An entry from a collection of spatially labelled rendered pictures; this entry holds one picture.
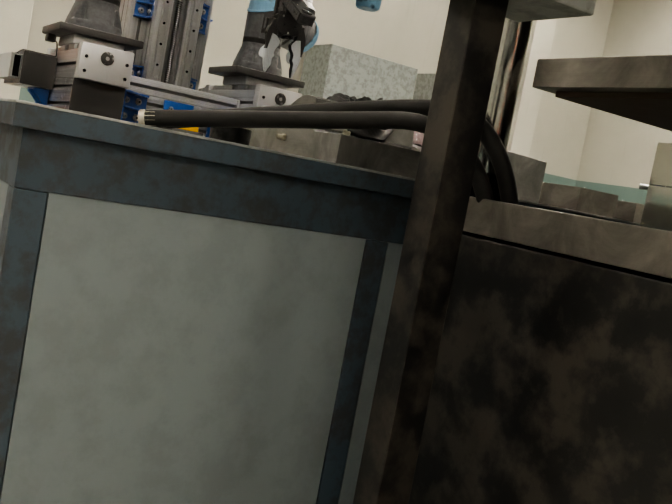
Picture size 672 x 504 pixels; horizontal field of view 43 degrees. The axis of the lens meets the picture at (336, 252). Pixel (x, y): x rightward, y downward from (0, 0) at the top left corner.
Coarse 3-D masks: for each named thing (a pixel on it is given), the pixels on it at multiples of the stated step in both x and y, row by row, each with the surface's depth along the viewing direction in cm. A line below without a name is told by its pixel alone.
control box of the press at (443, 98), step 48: (480, 0) 119; (528, 0) 122; (576, 0) 121; (480, 48) 120; (432, 96) 124; (480, 96) 122; (432, 144) 123; (432, 192) 122; (432, 240) 122; (432, 288) 123; (432, 336) 125; (384, 384) 126; (384, 432) 125; (384, 480) 125
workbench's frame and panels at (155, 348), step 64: (0, 128) 141; (64, 128) 127; (128, 128) 132; (0, 192) 136; (64, 192) 131; (128, 192) 136; (192, 192) 141; (256, 192) 147; (320, 192) 154; (384, 192) 159; (0, 256) 130; (64, 256) 133; (128, 256) 138; (192, 256) 144; (256, 256) 150; (320, 256) 156; (384, 256) 163; (0, 320) 129; (64, 320) 134; (128, 320) 140; (192, 320) 145; (256, 320) 152; (320, 320) 159; (384, 320) 166; (0, 384) 131; (64, 384) 136; (128, 384) 142; (192, 384) 147; (256, 384) 154; (320, 384) 161; (0, 448) 132; (64, 448) 138; (128, 448) 143; (192, 448) 150; (256, 448) 156; (320, 448) 164
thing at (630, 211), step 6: (618, 204) 242; (624, 204) 240; (630, 204) 238; (636, 204) 237; (642, 204) 238; (618, 210) 242; (624, 210) 240; (630, 210) 238; (636, 210) 237; (642, 210) 238; (618, 216) 241; (624, 216) 240; (630, 216) 238; (636, 216) 237; (636, 222) 238
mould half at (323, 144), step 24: (312, 96) 178; (264, 144) 194; (288, 144) 185; (312, 144) 176; (336, 144) 168; (360, 144) 169; (384, 144) 172; (408, 144) 190; (384, 168) 173; (408, 168) 176
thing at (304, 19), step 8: (288, 0) 207; (296, 0) 207; (288, 8) 206; (296, 8) 203; (304, 8) 203; (296, 16) 202; (304, 16) 201; (312, 16) 202; (304, 24) 203; (312, 24) 203
